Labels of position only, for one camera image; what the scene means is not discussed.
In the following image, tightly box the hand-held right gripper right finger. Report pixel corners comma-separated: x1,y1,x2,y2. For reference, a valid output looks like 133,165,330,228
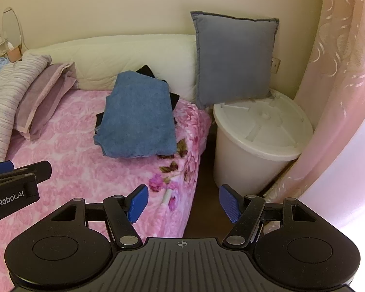
218,184,320,247

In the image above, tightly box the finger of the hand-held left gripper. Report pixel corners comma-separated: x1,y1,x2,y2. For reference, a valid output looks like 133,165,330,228
0,160,14,177
13,161,53,185

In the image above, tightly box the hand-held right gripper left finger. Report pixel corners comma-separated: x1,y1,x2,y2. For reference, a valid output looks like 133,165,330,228
49,184,149,248

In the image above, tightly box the blue fluffy towel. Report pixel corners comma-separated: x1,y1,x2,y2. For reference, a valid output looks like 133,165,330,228
93,71,177,159

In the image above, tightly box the white blanket tag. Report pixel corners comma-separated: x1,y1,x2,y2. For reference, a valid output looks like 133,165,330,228
161,189,173,207

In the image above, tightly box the pink rose print blanket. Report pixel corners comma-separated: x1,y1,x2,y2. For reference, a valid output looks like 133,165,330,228
0,90,212,280

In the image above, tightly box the white plastic bucket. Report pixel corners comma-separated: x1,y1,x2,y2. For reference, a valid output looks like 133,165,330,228
213,122,303,196

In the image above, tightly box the grey striped duvet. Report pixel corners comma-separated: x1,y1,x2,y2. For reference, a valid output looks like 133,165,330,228
0,52,52,165

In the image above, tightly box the purple pillow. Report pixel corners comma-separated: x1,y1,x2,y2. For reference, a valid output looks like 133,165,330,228
15,62,79,141

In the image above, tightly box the white bucket lid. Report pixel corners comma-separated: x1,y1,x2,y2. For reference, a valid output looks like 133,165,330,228
213,89,314,162

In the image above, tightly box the black clothing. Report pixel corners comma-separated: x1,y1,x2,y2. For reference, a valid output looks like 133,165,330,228
96,64,181,128

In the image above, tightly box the small pink box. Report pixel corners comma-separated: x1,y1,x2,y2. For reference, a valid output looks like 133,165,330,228
7,47,22,62

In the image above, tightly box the long cream bolster pillow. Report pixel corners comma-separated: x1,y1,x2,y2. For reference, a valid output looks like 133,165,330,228
24,34,199,102

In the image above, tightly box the oval mirror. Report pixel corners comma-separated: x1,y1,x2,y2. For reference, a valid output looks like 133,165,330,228
1,7,26,52

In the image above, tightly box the grey square pillow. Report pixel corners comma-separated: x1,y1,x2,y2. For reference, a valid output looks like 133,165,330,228
190,11,279,110

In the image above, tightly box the pink patterned curtain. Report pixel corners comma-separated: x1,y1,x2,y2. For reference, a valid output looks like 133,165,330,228
263,0,365,238

